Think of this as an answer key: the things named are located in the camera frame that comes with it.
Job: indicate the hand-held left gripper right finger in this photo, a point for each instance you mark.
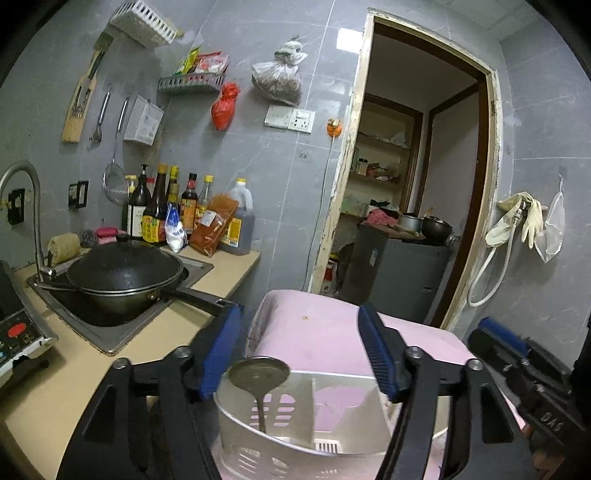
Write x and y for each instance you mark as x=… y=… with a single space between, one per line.
x=376 y=357

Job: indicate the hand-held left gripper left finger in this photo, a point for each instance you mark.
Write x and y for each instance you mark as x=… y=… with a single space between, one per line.
x=221 y=353

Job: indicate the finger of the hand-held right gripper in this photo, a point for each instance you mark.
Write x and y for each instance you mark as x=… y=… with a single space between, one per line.
x=485 y=346
x=503 y=331

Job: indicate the white plastic utensil basket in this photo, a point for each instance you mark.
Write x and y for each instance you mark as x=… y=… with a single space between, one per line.
x=351 y=415

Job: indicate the person's right forearm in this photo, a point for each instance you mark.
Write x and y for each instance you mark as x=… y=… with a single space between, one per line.
x=584 y=378

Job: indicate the metal ladle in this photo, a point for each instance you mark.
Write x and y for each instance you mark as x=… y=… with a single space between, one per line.
x=257 y=371

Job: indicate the pink cloth cover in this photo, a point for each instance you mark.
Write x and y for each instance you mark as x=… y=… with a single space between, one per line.
x=314 y=327

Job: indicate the dark grey cabinet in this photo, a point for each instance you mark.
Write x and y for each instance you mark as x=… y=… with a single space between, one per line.
x=392 y=272

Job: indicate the steel sink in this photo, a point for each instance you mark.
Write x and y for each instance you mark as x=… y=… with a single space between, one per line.
x=120 y=330

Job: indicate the cream rubber gloves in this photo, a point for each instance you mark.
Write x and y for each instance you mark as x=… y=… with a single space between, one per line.
x=512 y=217

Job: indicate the hanging clear plastic bag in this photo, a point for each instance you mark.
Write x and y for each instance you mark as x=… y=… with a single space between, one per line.
x=551 y=226

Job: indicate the dark metal bowl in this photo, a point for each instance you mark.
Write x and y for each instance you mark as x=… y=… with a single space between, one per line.
x=436 y=230

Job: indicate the red chili powder packet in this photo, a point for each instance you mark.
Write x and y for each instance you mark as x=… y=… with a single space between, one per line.
x=212 y=226

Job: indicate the black wok with lid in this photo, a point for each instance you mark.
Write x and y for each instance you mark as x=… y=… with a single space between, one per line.
x=122 y=272

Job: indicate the white salt bag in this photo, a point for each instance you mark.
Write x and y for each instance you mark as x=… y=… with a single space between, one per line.
x=175 y=230

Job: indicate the large oil jug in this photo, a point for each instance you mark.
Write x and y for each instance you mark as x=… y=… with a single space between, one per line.
x=242 y=221

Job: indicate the small steel pot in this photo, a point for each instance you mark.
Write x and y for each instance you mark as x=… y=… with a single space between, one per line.
x=410 y=224

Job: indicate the pink rag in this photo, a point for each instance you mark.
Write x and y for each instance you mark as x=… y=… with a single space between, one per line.
x=381 y=216

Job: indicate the red cap sauce bottle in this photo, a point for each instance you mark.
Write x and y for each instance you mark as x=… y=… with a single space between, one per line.
x=188 y=203

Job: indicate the clear bottle yellow cap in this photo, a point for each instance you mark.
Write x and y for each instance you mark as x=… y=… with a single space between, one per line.
x=206 y=194

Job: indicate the pink dish sponge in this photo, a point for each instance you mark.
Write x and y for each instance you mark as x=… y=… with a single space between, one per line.
x=108 y=234

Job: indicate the dark pump bottle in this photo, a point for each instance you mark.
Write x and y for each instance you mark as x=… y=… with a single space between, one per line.
x=137 y=207

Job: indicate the steel wool scrubber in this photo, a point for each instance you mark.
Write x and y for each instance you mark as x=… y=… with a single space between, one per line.
x=88 y=238

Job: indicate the yellow cap dark bottle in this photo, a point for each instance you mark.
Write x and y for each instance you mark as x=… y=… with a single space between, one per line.
x=173 y=182

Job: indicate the loofah sponge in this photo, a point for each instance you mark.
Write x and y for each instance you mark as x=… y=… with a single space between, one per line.
x=64 y=248

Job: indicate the hanging metal strainer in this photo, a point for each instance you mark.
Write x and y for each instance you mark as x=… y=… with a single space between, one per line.
x=115 y=187

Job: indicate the induction cooker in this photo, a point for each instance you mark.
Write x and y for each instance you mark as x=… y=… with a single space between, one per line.
x=18 y=330

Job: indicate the small white hanging basket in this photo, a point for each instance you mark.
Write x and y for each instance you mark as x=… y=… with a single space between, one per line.
x=143 y=122

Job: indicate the red plastic bag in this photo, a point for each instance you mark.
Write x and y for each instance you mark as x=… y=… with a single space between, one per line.
x=224 y=108

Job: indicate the steel faucet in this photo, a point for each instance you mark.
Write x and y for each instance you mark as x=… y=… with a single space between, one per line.
x=33 y=194

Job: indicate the wooden knife rack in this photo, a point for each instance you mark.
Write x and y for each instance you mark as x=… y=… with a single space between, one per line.
x=76 y=115

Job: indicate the clear bag of dried goods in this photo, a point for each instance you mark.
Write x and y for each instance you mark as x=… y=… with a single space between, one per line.
x=277 y=78

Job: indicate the red snack packet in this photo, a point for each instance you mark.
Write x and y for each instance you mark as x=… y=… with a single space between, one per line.
x=212 y=63

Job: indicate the green snack packet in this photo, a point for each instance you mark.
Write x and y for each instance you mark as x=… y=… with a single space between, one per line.
x=188 y=62

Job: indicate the black wall socket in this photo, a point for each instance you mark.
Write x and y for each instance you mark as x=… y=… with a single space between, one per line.
x=78 y=194
x=16 y=206

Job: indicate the wooden door frame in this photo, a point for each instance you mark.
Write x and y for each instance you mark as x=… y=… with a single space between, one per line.
x=358 y=138

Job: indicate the orange wall hook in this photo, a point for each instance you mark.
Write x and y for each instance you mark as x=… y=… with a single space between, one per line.
x=334 y=128

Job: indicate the grey wall shelf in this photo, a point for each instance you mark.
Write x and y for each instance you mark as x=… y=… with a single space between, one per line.
x=189 y=84

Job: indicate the white wall basket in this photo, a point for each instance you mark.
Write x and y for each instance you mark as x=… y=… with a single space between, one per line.
x=145 y=21

